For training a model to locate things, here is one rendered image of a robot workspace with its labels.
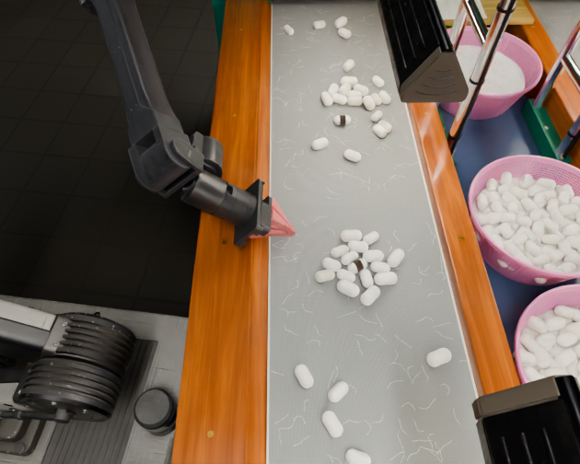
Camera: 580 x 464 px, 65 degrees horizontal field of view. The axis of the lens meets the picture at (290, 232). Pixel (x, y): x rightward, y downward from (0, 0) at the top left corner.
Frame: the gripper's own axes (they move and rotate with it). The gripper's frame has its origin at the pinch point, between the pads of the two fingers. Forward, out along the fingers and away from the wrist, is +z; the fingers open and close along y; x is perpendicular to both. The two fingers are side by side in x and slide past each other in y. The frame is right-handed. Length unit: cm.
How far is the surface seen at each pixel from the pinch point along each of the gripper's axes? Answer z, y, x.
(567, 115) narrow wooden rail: 45, 30, -37
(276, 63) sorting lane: -2, 51, 3
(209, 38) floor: 13, 180, 82
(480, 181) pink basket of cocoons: 28.2, 12.1, -22.3
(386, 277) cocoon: 12.1, -9.0, -9.6
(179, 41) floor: 0, 177, 92
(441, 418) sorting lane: 18.0, -30.0, -11.1
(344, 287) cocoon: 6.9, -10.7, -5.2
